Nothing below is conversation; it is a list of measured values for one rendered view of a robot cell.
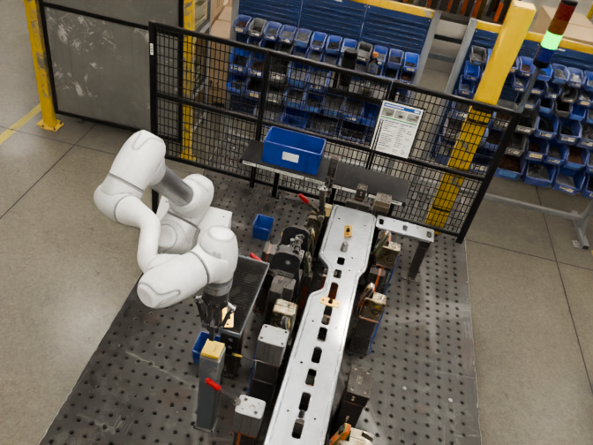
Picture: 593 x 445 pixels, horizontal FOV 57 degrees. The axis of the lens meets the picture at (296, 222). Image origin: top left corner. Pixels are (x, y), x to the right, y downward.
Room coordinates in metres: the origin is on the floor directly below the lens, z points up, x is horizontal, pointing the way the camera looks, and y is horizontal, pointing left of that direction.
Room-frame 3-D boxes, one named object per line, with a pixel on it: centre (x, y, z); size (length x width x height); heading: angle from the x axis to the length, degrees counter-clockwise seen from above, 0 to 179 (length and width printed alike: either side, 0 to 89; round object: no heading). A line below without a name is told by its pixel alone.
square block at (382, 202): (2.26, -0.41, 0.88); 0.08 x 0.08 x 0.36; 84
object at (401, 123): (2.54, -0.41, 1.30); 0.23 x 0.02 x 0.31; 84
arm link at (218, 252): (1.08, 0.20, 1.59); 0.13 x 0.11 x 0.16; 143
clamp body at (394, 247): (1.92, -0.45, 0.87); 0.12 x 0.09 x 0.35; 84
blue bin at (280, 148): (2.48, 0.09, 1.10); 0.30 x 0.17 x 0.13; 85
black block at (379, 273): (1.79, -0.40, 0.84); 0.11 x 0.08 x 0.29; 84
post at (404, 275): (2.12, -0.64, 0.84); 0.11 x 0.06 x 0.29; 84
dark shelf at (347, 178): (2.46, -0.10, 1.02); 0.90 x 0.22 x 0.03; 84
